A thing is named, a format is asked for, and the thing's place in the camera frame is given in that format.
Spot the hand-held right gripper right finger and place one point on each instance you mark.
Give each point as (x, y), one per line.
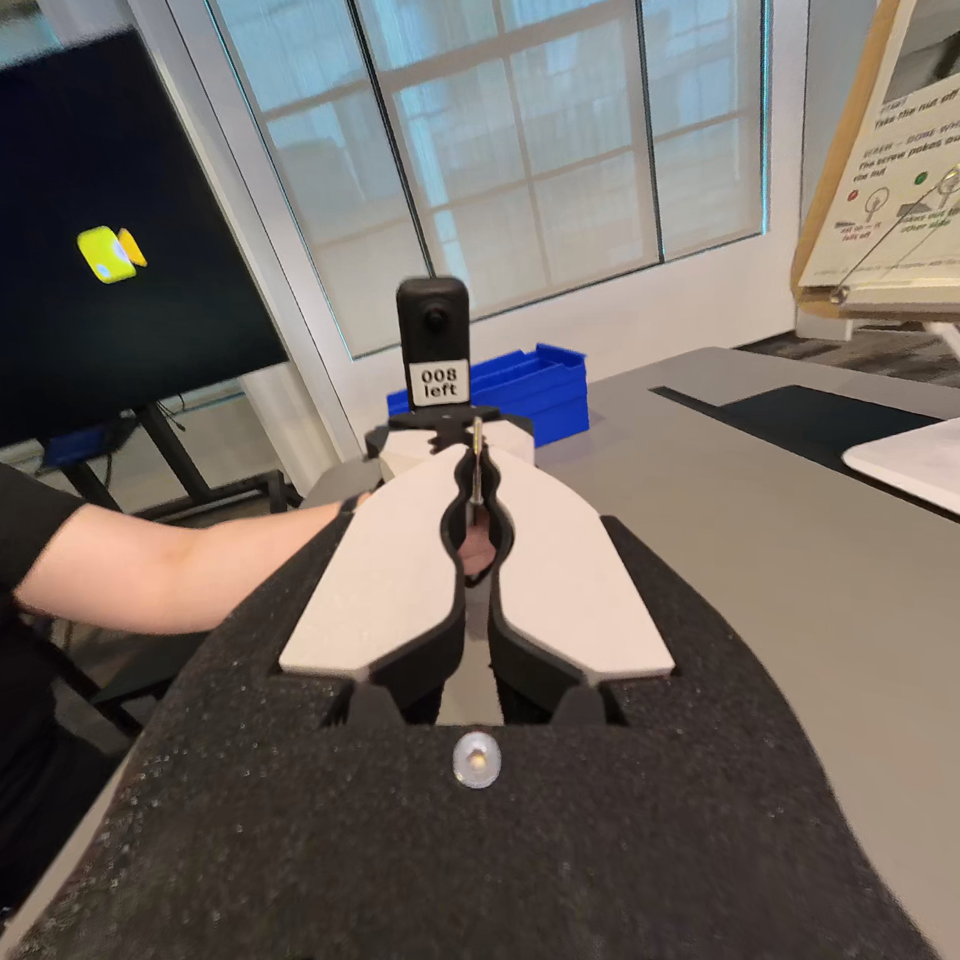
(577, 592)

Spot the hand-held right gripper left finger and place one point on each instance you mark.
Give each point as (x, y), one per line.
(375, 585)

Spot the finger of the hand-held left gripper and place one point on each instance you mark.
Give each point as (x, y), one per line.
(409, 450)
(514, 442)

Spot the metal screw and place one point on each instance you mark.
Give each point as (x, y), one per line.
(476, 465)

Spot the blue plastic bin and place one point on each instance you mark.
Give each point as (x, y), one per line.
(540, 397)

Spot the person's left forearm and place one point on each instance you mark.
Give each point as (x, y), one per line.
(187, 570)

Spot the long desk strip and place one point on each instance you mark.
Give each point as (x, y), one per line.
(701, 400)

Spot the black wrist band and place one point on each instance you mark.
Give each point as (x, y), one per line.
(354, 502)

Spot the large gridded window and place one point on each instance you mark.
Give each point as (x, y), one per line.
(562, 150)

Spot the black television stand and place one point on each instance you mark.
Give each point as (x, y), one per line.
(176, 457)

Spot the black office chair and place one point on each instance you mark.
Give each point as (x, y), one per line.
(150, 671)

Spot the large black television screen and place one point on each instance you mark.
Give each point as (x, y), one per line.
(150, 150)

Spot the instruction sheet on wooden stand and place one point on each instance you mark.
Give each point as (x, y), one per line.
(915, 469)

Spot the printed instruction sheet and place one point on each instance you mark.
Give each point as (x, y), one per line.
(900, 187)

